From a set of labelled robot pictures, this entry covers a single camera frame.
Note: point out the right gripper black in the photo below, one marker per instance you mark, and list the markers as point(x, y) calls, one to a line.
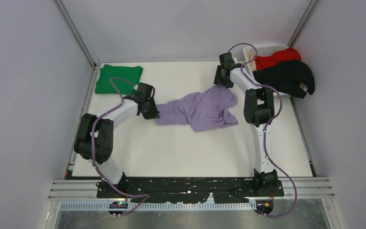
point(217, 80)

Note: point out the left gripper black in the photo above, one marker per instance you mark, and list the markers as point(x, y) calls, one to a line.
point(153, 114)

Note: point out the purple t shirt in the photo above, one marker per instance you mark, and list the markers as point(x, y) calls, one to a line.
point(202, 111)

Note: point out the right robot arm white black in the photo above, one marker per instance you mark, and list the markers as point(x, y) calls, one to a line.
point(259, 108)

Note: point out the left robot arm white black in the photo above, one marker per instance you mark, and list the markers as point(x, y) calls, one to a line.
point(94, 139)

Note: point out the folded green t shirt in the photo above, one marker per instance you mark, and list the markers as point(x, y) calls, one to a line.
point(123, 77)

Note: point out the beige t shirt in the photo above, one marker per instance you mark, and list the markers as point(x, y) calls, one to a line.
point(252, 65)

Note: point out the white plastic basket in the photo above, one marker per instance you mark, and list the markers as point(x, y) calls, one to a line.
point(263, 50)

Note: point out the black t shirt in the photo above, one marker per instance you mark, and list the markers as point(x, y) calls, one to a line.
point(292, 77)

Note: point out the red t shirt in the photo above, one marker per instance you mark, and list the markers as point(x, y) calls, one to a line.
point(288, 54)

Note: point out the left corner metal post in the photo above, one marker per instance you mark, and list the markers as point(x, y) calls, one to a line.
point(74, 31)

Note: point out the corner metal post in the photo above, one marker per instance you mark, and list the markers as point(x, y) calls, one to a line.
point(74, 31)
point(307, 14)

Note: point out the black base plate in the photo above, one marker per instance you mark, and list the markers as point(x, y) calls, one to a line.
point(187, 190)

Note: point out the right corner metal post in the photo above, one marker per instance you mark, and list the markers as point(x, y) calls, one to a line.
point(307, 14)

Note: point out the white slotted cable duct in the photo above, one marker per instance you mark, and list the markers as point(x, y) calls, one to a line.
point(122, 205)

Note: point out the aluminium frame rail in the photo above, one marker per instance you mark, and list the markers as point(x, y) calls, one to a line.
point(301, 187)

